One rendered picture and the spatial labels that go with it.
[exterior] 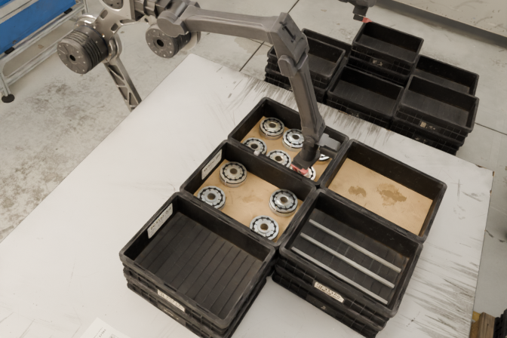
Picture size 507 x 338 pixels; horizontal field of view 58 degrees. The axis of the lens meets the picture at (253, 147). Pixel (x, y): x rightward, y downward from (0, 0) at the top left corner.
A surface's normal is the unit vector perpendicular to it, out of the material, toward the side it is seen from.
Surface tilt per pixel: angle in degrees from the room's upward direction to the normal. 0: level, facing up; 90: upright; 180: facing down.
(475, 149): 0
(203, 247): 0
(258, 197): 0
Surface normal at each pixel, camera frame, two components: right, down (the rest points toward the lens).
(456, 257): 0.10, -0.66
